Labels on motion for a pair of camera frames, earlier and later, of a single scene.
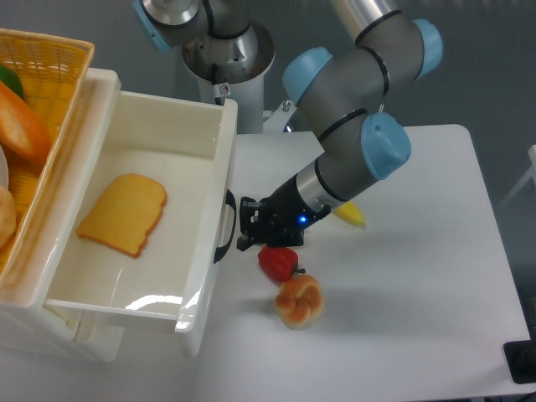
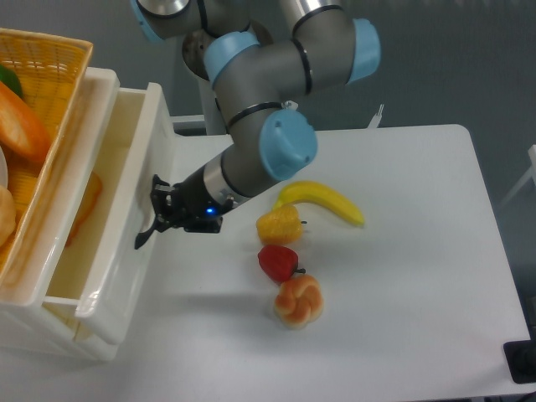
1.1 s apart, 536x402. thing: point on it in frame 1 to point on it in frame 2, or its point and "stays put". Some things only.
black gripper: (280, 219) to (195, 208)
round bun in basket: (7, 216) stays put
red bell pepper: (279, 264) stays put
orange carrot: (23, 130) stays put
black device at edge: (521, 358) stays put
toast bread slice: (129, 210) to (91, 194)
